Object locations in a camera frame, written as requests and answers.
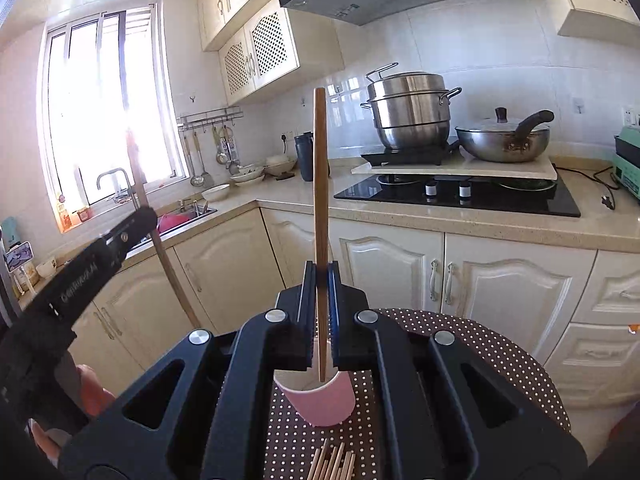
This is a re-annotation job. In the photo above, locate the dark thermos jug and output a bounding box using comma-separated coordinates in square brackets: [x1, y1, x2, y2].
[294, 131, 331, 182]

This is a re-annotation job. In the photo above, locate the metal sink faucet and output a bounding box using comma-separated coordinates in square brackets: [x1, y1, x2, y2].
[96, 167, 143, 208]

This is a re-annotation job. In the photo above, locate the pink cup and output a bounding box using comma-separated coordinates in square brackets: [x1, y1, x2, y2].
[273, 367, 357, 428]

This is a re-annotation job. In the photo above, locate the steel kitchen sink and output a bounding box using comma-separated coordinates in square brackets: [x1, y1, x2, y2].
[127, 200, 219, 256]

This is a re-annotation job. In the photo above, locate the pile of wooden chopsticks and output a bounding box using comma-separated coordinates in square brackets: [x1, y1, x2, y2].
[306, 439, 357, 480]

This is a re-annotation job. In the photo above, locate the black glass gas hob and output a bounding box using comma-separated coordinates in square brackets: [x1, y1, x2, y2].
[333, 172, 582, 218]

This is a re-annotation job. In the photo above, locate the pink basin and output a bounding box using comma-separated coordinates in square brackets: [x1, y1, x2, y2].
[157, 211, 196, 234]

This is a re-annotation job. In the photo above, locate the green countertop appliance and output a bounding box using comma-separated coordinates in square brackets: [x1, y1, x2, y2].
[611, 125, 640, 203]

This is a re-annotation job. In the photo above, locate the white stone slab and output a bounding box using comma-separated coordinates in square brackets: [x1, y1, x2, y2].
[351, 152, 558, 181]

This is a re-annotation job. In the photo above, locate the long wooden chopstick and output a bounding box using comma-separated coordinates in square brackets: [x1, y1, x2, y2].
[125, 127, 202, 330]
[313, 87, 332, 385]

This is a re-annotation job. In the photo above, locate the pan lid with knob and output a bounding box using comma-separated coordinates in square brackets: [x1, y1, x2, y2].
[462, 106, 543, 136]

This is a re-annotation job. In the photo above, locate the person's left hand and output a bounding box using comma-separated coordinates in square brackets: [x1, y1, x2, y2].
[29, 364, 118, 467]

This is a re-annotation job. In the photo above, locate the stack of white dishes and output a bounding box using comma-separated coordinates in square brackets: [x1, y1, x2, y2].
[230, 162, 266, 184]

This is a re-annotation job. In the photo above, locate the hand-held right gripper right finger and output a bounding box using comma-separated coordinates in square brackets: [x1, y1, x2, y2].
[328, 261, 588, 480]

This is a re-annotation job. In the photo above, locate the metal wall utensil rack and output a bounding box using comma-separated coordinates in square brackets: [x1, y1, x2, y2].
[176, 106, 244, 132]

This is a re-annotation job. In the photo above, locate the smartphone on stand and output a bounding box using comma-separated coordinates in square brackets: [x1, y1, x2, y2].
[2, 241, 35, 267]

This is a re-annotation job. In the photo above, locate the hanging metal ladle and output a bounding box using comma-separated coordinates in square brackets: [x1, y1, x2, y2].
[190, 131, 207, 187]

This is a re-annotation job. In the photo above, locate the lattice-door wall cabinet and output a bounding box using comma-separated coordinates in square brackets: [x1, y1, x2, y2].
[218, 0, 346, 107]

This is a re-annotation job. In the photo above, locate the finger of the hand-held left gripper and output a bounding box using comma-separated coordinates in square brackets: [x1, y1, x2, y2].
[95, 206, 159, 268]

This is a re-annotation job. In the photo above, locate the black power cable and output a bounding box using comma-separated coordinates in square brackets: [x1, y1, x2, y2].
[552, 165, 621, 211]

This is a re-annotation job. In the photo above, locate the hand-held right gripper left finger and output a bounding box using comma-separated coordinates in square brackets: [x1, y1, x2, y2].
[59, 260, 321, 480]

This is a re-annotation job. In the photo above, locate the sliding kitchen window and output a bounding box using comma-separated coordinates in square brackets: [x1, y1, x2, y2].
[40, 4, 188, 233]

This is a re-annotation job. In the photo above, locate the brown polka-dot tablecloth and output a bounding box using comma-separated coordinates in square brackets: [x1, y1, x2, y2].
[262, 308, 572, 480]

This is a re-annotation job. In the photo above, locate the black induction cooker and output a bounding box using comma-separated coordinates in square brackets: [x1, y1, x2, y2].
[361, 147, 461, 167]

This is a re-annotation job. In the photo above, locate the steel wok black handle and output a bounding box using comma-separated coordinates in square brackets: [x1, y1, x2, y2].
[454, 109, 556, 163]

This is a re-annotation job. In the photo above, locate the stainless steamer pot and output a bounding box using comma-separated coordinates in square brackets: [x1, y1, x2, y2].
[361, 62, 463, 151]

